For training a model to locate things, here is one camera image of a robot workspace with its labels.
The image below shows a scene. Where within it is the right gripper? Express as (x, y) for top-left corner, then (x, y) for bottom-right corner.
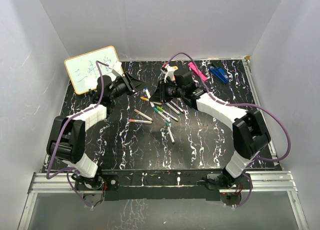
(150, 79), (185, 103)

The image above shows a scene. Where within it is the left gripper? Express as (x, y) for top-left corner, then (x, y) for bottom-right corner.
(109, 73), (149, 101)

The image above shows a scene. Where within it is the light blue cap marker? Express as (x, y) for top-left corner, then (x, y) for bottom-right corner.
(165, 102), (181, 115)

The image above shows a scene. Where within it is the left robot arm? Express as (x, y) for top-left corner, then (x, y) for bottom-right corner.
(46, 73), (146, 189)

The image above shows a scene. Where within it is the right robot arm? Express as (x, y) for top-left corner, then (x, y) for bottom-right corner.
(146, 69), (271, 188)

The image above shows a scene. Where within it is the yellow cap marker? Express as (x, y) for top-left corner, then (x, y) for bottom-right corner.
(140, 97), (163, 106)

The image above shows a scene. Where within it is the teal cap marker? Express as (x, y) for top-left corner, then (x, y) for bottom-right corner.
(154, 108), (171, 123)

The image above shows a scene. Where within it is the tan cap marker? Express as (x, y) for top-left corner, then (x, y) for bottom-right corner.
(134, 109), (154, 122)

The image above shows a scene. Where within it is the salmon cap marker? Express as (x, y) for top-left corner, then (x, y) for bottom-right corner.
(129, 119), (153, 124)

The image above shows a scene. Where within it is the yellow framed whiteboard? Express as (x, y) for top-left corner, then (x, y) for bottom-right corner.
(64, 46), (119, 95)

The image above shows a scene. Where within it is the blue stapler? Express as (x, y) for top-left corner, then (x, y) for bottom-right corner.
(209, 63), (229, 84)

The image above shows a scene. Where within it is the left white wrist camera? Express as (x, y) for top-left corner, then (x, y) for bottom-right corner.
(111, 61), (124, 77)

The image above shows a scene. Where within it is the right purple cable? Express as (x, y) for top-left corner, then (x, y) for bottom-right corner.
(162, 52), (292, 208)

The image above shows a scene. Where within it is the purple cable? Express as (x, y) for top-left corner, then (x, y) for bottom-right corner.
(162, 52), (292, 208)
(46, 61), (111, 209)

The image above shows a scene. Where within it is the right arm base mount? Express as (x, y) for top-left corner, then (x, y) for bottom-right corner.
(202, 173), (251, 190)

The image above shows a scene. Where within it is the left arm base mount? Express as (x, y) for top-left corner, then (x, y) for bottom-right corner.
(71, 172), (119, 191)

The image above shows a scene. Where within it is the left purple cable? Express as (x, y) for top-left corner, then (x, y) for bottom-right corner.
(46, 61), (111, 209)

